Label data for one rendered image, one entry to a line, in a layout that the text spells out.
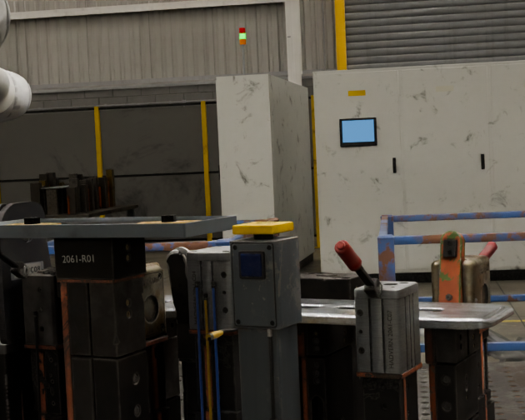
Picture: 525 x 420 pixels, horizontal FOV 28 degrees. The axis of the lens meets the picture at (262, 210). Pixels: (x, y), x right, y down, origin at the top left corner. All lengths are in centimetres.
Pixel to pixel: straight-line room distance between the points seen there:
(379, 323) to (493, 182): 837
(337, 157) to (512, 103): 165
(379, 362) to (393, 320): 6
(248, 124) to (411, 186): 161
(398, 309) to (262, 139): 839
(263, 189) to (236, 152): 44
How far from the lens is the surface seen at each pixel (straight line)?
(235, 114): 984
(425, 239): 366
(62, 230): 144
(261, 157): 978
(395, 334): 143
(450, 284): 174
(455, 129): 974
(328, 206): 976
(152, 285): 166
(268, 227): 131
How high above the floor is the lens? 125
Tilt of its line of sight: 3 degrees down
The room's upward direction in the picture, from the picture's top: 3 degrees counter-clockwise
